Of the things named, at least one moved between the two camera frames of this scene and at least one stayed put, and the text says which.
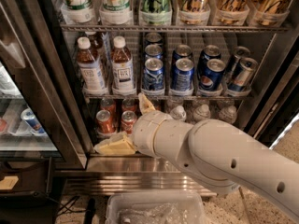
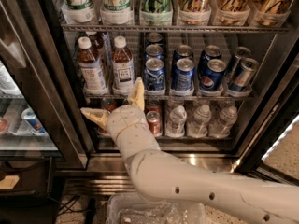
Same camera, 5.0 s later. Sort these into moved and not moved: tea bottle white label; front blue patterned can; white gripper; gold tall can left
Moved: white gripper
Not moved: tea bottle white label; gold tall can left; front blue patterned can
